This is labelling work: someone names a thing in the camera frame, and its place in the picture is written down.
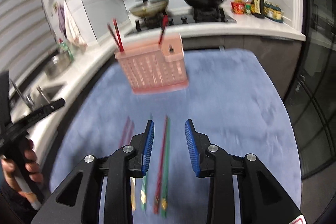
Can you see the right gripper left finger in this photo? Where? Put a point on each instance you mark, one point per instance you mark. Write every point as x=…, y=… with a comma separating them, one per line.
x=77, y=198

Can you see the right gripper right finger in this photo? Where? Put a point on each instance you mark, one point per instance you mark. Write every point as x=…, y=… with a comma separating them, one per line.
x=262, y=199

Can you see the dark red chopstick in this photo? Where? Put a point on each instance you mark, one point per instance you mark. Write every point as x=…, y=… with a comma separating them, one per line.
x=130, y=133
x=160, y=171
x=124, y=132
x=114, y=36

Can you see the green chopstick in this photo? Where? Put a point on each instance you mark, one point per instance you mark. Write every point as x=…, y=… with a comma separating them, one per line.
x=165, y=180
x=144, y=192

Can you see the bright red twisted chopstick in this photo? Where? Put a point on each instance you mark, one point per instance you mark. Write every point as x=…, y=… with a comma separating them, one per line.
x=118, y=35

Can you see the left hand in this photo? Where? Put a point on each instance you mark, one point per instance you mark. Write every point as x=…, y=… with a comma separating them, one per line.
x=21, y=168

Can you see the chrome sink faucet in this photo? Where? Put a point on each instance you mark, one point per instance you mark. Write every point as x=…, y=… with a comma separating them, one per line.
x=28, y=100

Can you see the gold flower spoon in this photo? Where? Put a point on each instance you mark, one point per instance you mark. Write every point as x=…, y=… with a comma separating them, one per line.
x=132, y=190

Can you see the green dish soap bottle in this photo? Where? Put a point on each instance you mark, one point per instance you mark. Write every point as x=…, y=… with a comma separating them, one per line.
x=64, y=48

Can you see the blue plush table mat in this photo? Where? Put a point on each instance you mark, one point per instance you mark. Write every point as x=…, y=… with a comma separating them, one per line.
x=230, y=98

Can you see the purple hanging cloth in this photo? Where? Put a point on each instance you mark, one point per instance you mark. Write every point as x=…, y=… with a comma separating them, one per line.
x=61, y=19

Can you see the pink perforated utensil holder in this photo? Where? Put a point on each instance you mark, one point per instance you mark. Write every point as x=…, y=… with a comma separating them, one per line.
x=153, y=67

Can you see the green tray of jars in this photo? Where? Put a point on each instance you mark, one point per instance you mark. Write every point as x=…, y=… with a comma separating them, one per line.
x=273, y=12

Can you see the dark soy sauce bottle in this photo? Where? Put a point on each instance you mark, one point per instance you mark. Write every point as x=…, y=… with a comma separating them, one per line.
x=259, y=9

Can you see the small green lid jar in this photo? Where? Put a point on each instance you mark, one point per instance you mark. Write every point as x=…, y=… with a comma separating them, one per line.
x=248, y=10

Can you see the red instant noodle cup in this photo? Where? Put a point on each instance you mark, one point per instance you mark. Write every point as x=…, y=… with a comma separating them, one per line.
x=238, y=7

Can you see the black gas stove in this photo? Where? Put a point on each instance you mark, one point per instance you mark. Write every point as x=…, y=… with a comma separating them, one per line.
x=195, y=16

